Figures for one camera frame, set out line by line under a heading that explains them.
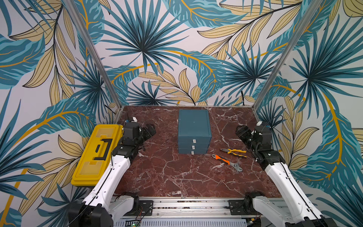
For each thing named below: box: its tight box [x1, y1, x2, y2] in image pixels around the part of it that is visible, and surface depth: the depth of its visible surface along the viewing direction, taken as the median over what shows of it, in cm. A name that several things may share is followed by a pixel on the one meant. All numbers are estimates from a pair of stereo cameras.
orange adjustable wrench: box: [211, 153, 243, 172], surface depth 91 cm
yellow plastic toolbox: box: [70, 123, 124, 187], surface depth 76 cm
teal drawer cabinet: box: [177, 109, 212, 155], surface depth 81 cm
